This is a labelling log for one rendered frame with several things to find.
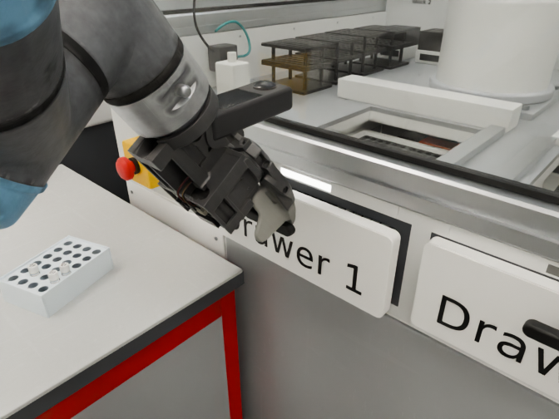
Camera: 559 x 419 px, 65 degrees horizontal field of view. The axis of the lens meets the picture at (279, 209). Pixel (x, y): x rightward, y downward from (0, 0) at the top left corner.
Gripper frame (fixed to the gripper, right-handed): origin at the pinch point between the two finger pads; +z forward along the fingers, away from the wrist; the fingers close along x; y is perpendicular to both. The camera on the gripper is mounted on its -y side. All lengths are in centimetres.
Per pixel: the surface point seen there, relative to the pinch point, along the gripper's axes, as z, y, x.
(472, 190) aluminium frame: -3.5, -8.0, 19.9
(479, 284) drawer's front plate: 2.4, -1.9, 23.0
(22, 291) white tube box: -3.7, 25.9, -24.6
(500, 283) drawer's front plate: 1.5, -2.5, 24.6
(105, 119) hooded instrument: 19, -10, -80
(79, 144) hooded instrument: 20, -1, -82
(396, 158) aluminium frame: -2.9, -9.5, 11.2
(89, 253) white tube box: 2.1, 17.6, -26.1
